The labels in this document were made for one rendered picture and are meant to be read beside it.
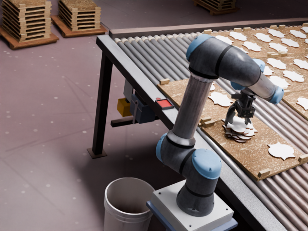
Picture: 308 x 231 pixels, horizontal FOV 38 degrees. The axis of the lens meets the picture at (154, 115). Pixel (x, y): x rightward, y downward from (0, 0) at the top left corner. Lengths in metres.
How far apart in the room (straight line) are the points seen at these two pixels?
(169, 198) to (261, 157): 0.55
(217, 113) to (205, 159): 0.73
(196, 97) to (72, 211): 1.58
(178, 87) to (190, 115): 0.87
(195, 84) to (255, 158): 0.65
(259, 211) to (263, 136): 0.52
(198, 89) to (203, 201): 0.43
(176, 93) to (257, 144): 0.54
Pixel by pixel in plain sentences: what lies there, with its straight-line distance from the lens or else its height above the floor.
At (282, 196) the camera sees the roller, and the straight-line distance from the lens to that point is 2.03.
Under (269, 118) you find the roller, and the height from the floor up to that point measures 0.92.
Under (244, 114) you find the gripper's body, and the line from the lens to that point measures 2.11.
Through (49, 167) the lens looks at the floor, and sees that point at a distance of 3.29.
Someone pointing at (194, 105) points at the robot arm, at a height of 1.32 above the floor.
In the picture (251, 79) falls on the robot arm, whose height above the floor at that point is 1.48.
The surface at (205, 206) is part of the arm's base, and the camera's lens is 1.76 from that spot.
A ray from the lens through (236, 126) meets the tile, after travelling 2.19.
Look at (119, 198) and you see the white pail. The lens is 2.79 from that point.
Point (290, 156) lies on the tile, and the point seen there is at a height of 0.95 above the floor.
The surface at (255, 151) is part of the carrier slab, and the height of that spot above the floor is 0.94.
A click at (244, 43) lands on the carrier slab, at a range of 3.26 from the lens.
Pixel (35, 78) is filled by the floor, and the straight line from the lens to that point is 4.28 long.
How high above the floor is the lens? 2.17
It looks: 33 degrees down
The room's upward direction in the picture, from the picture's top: 11 degrees clockwise
